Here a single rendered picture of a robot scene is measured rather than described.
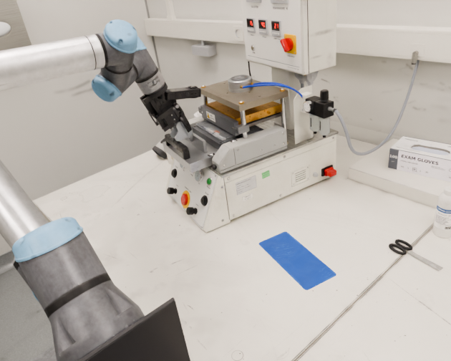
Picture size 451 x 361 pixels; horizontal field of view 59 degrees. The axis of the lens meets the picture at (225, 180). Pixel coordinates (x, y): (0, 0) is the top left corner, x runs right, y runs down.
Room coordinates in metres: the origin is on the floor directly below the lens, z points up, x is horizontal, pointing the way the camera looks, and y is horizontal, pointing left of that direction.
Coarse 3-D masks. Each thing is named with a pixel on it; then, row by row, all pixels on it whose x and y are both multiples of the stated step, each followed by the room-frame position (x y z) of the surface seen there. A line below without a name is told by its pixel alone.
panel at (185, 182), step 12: (180, 168) 1.26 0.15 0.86; (204, 168) 1.13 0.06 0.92; (180, 180) 1.23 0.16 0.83; (192, 180) 1.17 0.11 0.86; (204, 180) 1.11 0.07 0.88; (180, 192) 1.21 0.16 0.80; (192, 192) 1.14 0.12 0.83; (204, 192) 1.08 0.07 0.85; (180, 204) 1.18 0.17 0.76; (192, 204) 1.12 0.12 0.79; (192, 216) 1.10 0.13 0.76; (204, 216) 1.04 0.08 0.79
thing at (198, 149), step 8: (184, 144) 1.22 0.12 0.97; (192, 144) 1.21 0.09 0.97; (200, 144) 1.14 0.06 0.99; (208, 144) 1.19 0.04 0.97; (168, 152) 1.22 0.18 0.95; (176, 152) 1.16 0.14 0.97; (192, 152) 1.15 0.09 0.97; (200, 152) 1.14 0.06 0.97; (208, 152) 1.13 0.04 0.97; (184, 160) 1.10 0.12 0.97; (192, 160) 1.08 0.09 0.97; (200, 160) 1.08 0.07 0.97; (208, 160) 1.09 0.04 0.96; (192, 168) 1.07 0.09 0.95; (200, 168) 1.08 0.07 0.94
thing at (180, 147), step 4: (168, 136) 1.21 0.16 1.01; (168, 140) 1.20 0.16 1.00; (172, 140) 1.17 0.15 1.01; (168, 144) 1.22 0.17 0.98; (172, 144) 1.17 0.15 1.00; (176, 144) 1.14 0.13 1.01; (180, 144) 1.13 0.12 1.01; (176, 148) 1.14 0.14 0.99; (180, 148) 1.11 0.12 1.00; (184, 148) 1.10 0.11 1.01; (180, 152) 1.11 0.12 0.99; (184, 152) 1.10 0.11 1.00; (188, 152) 1.10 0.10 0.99; (184, 156) 1.10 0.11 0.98; (188, 156) 1.10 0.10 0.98
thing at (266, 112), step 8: (208, 104) 1.33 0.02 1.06; (216, 104) 1.31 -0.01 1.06; (264, 104) 1.25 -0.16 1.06; (272, 104) 1.23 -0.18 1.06; (280, 104) 1.22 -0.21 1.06; (224, 112) 1.22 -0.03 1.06; (232, 112) 1.21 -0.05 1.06; (248, 112) 1.19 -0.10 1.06; (256, 112) 1.18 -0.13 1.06; (264, 112) 1.19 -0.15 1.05; (272, 112) 1.21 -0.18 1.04; (280, 112) 1.22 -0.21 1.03; (240, 120) 1.15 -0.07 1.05; (248, 120) 1.17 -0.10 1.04; (256, 120) 1.18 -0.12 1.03; (264, 120) 1.19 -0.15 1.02
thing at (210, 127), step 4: (200, 124) 1.29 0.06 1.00; (204, 124) 1.28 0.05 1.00; (208, 124) 1.28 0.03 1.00; (212, 124) 1.27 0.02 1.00; (204, 128) 1.25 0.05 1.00; (208, 128) 1.24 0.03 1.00; (212, 128) 1.24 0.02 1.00; (216, 128) 1.23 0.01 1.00; (220, 128) 1.22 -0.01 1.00; (212, 132) 1.20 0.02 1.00; (216, 132) 1.20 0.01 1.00; (220, 132) 1.19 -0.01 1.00; (224, 132) 1.19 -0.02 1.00; (220, 136) 1.16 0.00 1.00; (224, 136) 1.15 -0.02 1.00; (228, 136) 1.15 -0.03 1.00
